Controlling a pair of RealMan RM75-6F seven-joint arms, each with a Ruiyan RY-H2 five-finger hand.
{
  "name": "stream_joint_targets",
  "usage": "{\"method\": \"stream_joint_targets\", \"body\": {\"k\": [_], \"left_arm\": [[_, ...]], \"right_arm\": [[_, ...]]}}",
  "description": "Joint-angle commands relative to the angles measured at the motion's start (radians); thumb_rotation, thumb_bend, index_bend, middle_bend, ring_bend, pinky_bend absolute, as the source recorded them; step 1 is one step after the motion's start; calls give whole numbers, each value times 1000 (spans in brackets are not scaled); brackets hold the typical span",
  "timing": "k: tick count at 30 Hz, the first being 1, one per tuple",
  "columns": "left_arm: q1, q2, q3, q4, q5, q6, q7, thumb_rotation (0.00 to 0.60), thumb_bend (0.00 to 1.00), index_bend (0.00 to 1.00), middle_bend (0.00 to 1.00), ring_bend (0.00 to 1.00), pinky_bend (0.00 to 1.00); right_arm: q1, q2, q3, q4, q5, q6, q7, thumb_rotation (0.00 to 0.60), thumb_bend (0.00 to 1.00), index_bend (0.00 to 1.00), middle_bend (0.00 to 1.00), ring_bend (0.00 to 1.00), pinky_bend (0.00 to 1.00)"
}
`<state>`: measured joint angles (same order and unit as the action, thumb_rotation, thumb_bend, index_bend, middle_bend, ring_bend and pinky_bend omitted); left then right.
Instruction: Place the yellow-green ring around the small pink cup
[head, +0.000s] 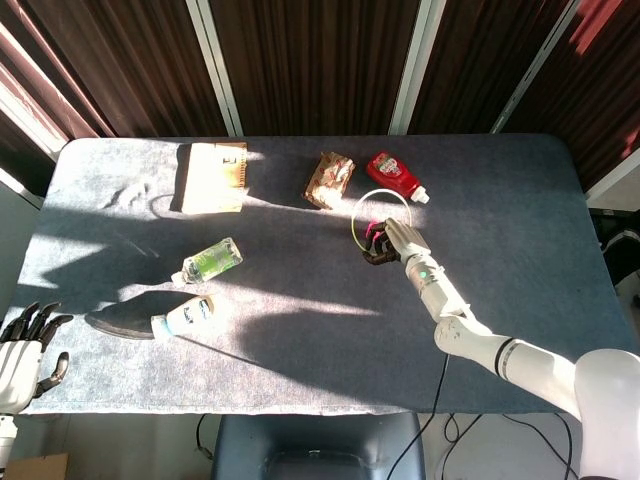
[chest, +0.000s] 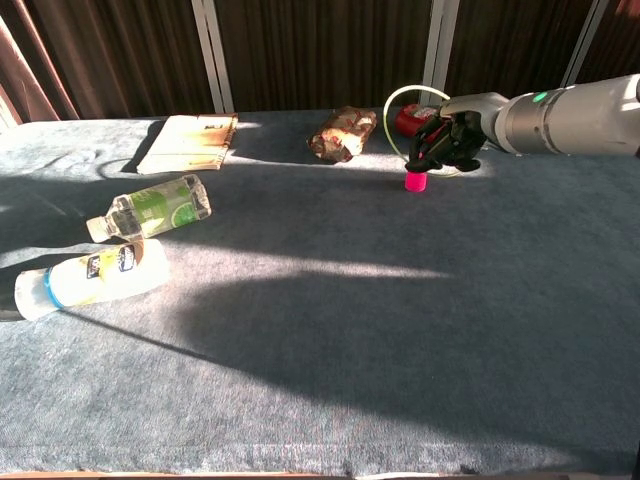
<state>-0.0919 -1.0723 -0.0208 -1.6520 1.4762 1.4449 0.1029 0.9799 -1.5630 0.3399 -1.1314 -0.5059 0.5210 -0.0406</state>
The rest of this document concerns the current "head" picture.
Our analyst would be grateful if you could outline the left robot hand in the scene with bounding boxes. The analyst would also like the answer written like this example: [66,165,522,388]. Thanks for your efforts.
[0,301,75,415]

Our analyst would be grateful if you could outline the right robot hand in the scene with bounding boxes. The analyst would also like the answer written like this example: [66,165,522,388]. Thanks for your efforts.
[361,218,432,267]

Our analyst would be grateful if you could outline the red ketchup squeeze bottle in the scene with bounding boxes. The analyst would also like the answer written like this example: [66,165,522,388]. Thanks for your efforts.
[365,151,431,204]

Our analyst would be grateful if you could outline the brown crumpled snack packet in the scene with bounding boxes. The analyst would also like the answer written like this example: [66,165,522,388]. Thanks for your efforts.
[302,151,358,211]

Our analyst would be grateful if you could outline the cardboard box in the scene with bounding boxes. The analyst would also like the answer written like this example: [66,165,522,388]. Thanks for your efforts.
[2,451,71,480]

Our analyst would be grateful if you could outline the blue-grey table cloth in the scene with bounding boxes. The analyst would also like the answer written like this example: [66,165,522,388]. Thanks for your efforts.
[9,134,619,417]

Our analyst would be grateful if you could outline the mayonnaise squeeze bottle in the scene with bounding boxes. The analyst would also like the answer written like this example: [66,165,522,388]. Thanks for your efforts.
[149,294,217,342]

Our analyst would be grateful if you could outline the clear lime-label water bottle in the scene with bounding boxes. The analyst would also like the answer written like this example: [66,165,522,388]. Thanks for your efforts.
[170,236,245,288]

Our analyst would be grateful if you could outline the dark brown pleated curtain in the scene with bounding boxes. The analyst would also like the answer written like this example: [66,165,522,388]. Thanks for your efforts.
[29,0,640,189]

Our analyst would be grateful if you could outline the black equipment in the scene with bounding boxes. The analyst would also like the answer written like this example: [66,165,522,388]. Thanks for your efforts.
[589,206,640,307]

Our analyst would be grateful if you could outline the blue chair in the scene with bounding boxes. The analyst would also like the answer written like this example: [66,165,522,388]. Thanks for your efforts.
[209,412,427,480]

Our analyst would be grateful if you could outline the pink-brown side curtain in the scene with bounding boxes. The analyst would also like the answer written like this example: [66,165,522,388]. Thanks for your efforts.
[0,0,117,169]

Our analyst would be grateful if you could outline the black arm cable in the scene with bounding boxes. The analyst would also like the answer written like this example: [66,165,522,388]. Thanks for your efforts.
[387,349,452,480]

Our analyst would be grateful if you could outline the white partition post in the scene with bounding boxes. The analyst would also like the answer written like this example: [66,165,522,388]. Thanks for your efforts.
[491,0,584,134]
[388,0,442,136]
[185,0,245,138]

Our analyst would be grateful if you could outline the black floor cable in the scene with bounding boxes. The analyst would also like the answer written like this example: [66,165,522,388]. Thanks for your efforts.
[194,413,218,459]
[442,412,582,480]

